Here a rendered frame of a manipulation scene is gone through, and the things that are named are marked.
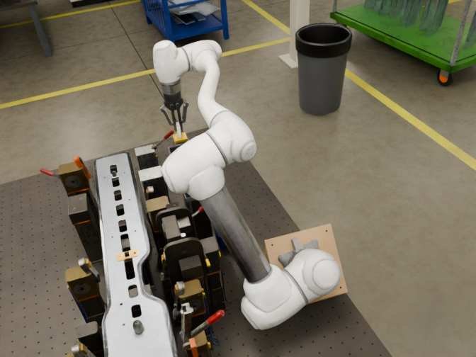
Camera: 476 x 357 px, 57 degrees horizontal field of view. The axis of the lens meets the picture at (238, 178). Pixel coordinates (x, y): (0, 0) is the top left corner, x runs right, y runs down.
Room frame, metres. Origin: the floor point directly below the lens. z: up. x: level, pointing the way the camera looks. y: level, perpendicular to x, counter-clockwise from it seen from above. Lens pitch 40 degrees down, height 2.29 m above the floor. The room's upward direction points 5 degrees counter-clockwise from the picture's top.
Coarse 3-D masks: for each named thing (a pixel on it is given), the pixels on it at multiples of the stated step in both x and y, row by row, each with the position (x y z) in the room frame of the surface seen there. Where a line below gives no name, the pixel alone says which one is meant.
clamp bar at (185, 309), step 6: (186, 306) 0.75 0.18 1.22; (174, 312) 0.73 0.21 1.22; (180, 312) 0.74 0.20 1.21; (186, 312) 0.73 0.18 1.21; (192, 312) 0.74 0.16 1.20; (186, 318) 0.73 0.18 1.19; (186, 324) 0.73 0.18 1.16; (186, 330) 0.72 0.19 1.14; (186, 336) 0.72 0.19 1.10; (186, 342) 0.72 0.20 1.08
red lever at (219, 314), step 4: (216, 312) 0.77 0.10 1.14; (220, 312) 0.77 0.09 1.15; (224, 312) 0.77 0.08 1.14; (212, 316) 0.76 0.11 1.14; (216, 316) 0.76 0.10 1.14; (220, 316) 0.76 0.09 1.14; (208, 320) 0.76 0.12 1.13; (212, 320) 0.75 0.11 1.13; (216, 320) 0.75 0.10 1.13; (200, 324) 0.76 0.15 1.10; (204, 324) 0.75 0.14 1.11; (208, 324) 0.75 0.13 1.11; (196, 328) 0.75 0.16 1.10; (200, 328) 0.75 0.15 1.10; (204, 328) 0.75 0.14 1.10; (192, 332) 0.75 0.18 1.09; (196, 332) 0.74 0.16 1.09; (192, 336) 0.74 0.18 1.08
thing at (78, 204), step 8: (72, 200) 1.47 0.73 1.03; (80, 200) 1.47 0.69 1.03; (88, 200) 1.50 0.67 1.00; (72, 208) 1.42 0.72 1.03; (80, 208) 1.42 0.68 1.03; (88, 208) 1.43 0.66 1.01; (72, 216) 1.39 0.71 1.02; (80, 216) 1.40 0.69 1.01; (88, 216) 1.40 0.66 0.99; (72, 224) 1.39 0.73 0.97; (80, 224) 1.40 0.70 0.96; (88, 224) 1.40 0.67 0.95; (96, 224) 1.51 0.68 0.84; (80, 232) 1.39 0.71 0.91; (88, 232) 1.40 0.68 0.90; (96, 232) 1.43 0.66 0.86; (88, 240) 1.40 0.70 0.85; (96, 240) 1.41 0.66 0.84; (88, 248) 1.39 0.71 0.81; (96, 248) 1.40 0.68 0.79; (88, 256) 1.39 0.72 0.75; (96, 256) 1.40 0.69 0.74
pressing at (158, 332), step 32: (96, 160) 1.81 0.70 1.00; (128, 160) 1.77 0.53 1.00; (96, 192) 1.56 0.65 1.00; (128, 192) 1.53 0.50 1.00; (128, 224) 1.33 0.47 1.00; (128, 288) 1.00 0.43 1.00; (128, 320) 0.87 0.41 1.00; (160, 320) 0.86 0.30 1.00; (128, 352) 0.75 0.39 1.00; (160, 352) 0.74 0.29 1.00
